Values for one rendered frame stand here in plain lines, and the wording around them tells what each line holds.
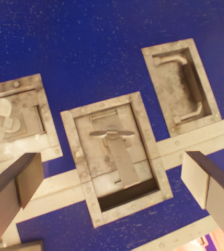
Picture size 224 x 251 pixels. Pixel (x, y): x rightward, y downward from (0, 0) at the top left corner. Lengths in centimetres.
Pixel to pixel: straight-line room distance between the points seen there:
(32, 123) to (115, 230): 20
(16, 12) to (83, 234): 35
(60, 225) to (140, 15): 36
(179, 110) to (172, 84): 5
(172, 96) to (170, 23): 13
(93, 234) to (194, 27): 38
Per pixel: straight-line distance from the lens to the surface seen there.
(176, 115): 33
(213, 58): 39
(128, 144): 26
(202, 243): 191
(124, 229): 30
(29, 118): 30
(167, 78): 34
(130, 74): 30
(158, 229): 32
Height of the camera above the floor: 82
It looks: 10 degrees down
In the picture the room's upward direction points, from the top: 106 degrees counter-clockwise
